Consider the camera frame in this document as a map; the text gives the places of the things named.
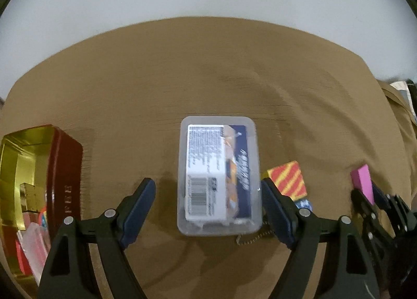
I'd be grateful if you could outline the small blue patterned cube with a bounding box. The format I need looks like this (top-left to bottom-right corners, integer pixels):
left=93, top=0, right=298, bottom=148
left=293, top=199, right=312, bottom=213

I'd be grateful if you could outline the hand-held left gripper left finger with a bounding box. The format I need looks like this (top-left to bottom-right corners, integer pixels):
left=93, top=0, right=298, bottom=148
left=38, top=178, right=156, bottom=299

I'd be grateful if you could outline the brown tablecloth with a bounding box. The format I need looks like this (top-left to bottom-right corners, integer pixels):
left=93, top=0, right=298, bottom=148
left=0, top=17, right=417, bottom=299

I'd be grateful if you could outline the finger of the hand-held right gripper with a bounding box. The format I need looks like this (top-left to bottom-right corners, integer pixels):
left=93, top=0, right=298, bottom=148
left=371, top=182, right=391, bottom=206
left=351, top=189, right=373, bottom=221

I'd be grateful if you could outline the red rectangular block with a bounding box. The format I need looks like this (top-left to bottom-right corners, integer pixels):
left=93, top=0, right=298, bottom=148
left=15, top=233, right=34, bottom=271

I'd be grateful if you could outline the pink rectangular block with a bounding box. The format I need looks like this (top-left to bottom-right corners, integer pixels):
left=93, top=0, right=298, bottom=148
left=351, top=164, right=375, bottom=206

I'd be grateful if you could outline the orange tape measure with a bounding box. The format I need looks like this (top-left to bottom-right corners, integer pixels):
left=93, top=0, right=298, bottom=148
left=38, top=208, right=50, bottom=232

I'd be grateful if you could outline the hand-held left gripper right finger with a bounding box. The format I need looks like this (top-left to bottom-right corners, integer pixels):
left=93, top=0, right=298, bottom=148
left=261, top=178, right=380, bottom=299

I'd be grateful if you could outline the clear pink plastic case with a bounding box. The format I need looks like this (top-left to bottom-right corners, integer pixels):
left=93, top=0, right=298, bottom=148
left=16, top=217, right=52, bottom=277

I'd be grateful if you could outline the metal ball chain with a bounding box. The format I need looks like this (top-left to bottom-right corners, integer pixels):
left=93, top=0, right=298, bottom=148
left=235, top=212, right=277, bottom=246

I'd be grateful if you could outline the gold tin box red outside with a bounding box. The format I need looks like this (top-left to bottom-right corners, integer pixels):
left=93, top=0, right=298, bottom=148
left=0, top=125, right=83, bottom=278

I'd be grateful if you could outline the gold capped pink lip gloss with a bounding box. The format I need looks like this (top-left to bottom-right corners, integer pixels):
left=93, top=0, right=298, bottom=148
left=20, top=182, right=45, bottom=213

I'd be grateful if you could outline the red yellow striped cube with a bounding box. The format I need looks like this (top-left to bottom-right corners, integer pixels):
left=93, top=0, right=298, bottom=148
left=262, top=161, right=308, bottom=202

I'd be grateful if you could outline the clear plastic card box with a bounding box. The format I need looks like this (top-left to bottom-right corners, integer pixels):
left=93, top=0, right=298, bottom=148
left=176, top=116, right=263, bottom=237

